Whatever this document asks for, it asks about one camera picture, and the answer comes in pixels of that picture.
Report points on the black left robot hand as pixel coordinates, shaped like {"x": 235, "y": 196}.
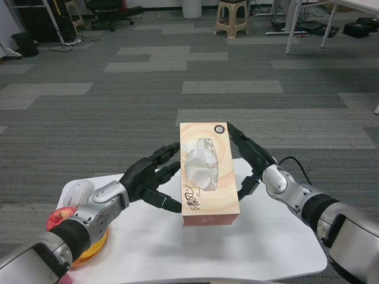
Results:
{"x": 139, "y": 177}

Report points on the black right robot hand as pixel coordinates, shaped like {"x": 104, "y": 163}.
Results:
{"x": 251, "y": 151}

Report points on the orange beige tissue box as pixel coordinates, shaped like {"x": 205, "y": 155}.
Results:
{"x": 207, "y": 207}

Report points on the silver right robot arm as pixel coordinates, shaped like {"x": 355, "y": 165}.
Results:
{"x": 319, "y": 207}

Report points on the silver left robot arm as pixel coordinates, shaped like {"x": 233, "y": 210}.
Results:
{"x": 74, "y": 225}

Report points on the white computer mouse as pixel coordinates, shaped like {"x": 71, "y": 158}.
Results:
{"x": 78, "y": 192}

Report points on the orange plastic plate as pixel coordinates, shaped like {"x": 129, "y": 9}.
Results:
{"x": 94, "y": 251}

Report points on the red apple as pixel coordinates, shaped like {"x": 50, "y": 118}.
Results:
{"x": 59, "y": 217}

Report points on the white standing desk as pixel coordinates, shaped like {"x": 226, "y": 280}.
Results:
{"x": 278, "y": 32}

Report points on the beige plastic stool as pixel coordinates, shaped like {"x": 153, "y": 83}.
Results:
{"x": 231, "y": 20}

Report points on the large white table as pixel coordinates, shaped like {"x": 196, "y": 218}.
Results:
{"x": 308, "y": 26}

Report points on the black equipment bag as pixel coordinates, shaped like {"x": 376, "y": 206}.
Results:
{"x": 318, "y": 28}

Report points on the white power strip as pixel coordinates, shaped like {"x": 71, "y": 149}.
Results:
{"x": 72, "y": 42}

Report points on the white plant pot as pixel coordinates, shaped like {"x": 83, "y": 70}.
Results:
{"x": 192, "y": 9}

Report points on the black hard case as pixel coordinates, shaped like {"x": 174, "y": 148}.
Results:
{"x": 359, "y": 28}

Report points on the black office chair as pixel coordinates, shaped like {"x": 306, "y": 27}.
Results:
{"x": 109, "y": 12}

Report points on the white desk with monitor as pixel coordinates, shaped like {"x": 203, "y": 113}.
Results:
{"x": 54, "y": 26}

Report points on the small beige stool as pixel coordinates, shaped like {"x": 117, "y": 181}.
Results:
{"x": 74, "y": 16}

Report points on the black trash bin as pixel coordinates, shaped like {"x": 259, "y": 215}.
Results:
{"x": 25, "y": 44}

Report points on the white room divider panel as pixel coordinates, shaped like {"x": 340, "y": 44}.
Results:
{"x": 7, "y": 50}

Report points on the black cabinet under desk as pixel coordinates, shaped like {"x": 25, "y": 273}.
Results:
{"x": 32, "y": 23}

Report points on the yellow hanging strip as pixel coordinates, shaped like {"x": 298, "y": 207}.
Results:
{"x": 57, "y": 7}

